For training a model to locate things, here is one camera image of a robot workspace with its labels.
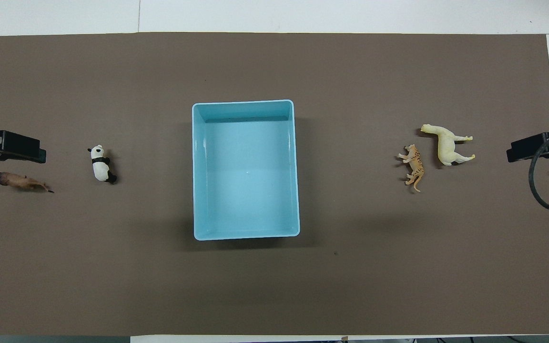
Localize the brown table mat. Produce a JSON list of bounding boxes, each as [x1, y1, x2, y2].
[[0, 32, 549, 337]]

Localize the black and white panda toy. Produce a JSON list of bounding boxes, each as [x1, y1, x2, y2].
[[87, 145, 118, 185]]

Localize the cream llama toy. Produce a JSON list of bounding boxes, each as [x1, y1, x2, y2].
[[420, 123, 476, 167]]

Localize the tan spotted animal toy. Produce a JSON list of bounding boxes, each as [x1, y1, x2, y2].
[[396, 144, 426, 193]]

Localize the brown lion toy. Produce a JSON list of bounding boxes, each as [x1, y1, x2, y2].
[[0, 171, 55, 194]]

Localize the light blue storage box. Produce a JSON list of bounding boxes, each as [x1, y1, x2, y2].
[[192, 99, 301, 241]]

